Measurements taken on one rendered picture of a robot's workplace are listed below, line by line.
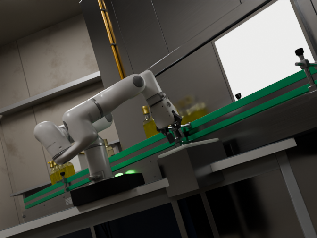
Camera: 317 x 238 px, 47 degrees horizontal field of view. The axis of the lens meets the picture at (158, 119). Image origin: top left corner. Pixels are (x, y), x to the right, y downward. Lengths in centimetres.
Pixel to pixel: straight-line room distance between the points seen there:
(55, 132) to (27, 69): 437
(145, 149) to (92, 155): 33
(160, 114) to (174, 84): 56
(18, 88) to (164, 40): 388
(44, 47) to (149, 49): 363
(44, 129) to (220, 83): 86
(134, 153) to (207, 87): 50
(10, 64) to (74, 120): 461
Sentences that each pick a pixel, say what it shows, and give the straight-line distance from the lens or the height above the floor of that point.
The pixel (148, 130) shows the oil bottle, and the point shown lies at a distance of 194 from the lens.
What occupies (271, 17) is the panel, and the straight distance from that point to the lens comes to 169.
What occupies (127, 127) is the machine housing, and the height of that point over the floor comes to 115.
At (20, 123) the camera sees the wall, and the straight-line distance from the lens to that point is 561.
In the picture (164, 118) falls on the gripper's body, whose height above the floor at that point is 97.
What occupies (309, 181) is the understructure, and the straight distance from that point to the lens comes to 167.
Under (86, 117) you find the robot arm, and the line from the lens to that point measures 133.
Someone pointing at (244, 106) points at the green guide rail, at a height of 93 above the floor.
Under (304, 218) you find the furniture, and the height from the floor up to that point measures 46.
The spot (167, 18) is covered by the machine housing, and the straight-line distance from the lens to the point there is 210.
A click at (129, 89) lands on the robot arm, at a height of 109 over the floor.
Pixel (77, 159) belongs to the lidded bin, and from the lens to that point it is 457.
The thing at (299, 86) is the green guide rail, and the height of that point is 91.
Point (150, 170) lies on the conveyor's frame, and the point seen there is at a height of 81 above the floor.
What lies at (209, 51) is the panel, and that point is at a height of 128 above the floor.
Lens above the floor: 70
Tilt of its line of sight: 11 degrees up
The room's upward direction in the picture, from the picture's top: 17 degrees counter-clockwise
